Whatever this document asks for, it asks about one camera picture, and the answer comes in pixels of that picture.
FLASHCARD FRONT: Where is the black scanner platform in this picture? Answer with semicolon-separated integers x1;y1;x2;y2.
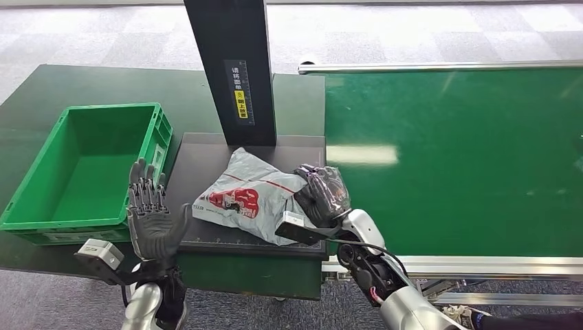
175;132;329;261

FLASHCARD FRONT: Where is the grey mailer bag red print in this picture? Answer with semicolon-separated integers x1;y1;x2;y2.
191;146;320;248

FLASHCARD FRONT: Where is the green plastic crate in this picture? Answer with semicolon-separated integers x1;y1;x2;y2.
0;102;174;247

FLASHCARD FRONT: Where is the dark green table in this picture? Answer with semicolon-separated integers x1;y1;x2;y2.
0;64;327;302

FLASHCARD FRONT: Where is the person's leg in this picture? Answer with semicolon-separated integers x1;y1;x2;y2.
476;309;583;330

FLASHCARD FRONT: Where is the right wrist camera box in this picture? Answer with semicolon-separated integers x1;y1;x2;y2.
274;210;330;248

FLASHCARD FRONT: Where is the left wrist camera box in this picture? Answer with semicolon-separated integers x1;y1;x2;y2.
74;238;125;287

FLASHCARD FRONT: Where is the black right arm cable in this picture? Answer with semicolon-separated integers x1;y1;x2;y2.
327;239;411;280

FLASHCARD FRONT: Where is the black scanner column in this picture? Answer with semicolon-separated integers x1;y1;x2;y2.
183;0;278;148

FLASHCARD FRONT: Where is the aluminium conveyor side rail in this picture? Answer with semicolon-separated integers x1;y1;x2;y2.
298;59;583;76
321;254;583;281

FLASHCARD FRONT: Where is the green conveyor belt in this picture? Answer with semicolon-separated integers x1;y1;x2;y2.
324;67;583;258

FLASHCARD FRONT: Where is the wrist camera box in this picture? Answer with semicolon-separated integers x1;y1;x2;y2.
74;238;125;287
274;210;330;248

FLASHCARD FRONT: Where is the person's shoe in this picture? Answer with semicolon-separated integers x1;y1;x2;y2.
441;305;492;330

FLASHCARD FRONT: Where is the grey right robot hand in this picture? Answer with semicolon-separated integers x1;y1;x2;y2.
294;164;353;229

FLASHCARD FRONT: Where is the black yellow column label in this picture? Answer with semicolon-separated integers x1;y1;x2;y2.
223;59;256;127

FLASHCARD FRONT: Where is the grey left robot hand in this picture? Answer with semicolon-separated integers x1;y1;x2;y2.
126;157;194;265

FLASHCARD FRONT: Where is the aluminium conveyor frame bar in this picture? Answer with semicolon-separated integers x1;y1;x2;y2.
428;291;583;307

